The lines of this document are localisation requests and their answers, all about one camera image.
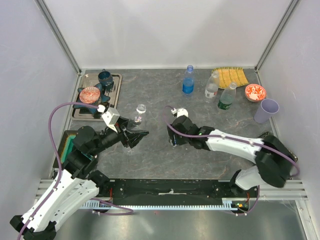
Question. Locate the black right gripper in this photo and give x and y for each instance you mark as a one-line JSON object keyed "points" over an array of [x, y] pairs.
{"points": [[171, 137]]}

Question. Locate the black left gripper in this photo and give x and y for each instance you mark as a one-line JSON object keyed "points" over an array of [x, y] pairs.
{"points": [[133, 137]]}

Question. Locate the blue-label water bottle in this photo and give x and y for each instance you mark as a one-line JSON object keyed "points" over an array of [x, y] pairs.
{"points": [[188, 82]]}

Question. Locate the red-label clear bottle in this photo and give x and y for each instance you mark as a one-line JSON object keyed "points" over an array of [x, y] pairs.
{"points": [[212, 85]]}

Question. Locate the green-label Cestbon bottle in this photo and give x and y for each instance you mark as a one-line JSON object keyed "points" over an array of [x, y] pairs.
{"points": [[227, 97]]}

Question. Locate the clear bottle blue-white cap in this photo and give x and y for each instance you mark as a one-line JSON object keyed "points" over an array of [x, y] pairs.
{"points": [[140, 115]]}

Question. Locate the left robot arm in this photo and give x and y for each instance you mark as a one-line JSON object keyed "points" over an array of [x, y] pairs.
{"points": [[77, 180]]}

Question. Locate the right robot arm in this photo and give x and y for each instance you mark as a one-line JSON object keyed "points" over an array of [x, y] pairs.
{"points": [[272, 161]]}

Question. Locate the dark blue star plate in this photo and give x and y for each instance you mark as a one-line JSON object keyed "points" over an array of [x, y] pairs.
{"points": [[102, 100]]}

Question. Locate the metal serving tray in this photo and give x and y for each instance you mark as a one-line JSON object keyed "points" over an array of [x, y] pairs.
{"points": [[83, 113]]}

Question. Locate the dark teal mug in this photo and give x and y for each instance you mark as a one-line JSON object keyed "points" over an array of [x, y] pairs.
{"points": [[105, 78]]}

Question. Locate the green square dish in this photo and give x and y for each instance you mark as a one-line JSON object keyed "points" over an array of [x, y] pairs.
{"points": [[66, 144]]}

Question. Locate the yellow woven tray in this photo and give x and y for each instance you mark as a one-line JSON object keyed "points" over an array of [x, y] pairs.
{"points": [[230, 74]]}

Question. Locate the red floral bowl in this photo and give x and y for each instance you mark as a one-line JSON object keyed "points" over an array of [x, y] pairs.
{"points": [[255, 92]]}

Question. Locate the purple plastic cup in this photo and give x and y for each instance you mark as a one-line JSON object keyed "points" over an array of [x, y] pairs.
{"points": [[267, 108]]}

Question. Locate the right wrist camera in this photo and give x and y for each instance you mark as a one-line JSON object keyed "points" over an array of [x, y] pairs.
{"points": [[178, 112]]}

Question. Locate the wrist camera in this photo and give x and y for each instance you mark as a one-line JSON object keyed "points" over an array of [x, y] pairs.
{"points": [[178, 112], [110, 118]]}

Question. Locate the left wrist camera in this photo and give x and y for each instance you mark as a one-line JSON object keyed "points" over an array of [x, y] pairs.
{"points": [[110, 118]]}

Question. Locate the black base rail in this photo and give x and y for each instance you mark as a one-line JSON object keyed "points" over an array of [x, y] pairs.
{"points": [[121, 188]]}

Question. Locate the slotted cable duct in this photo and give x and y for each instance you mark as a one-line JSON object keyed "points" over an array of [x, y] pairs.
{"points": [[222, 205]]}

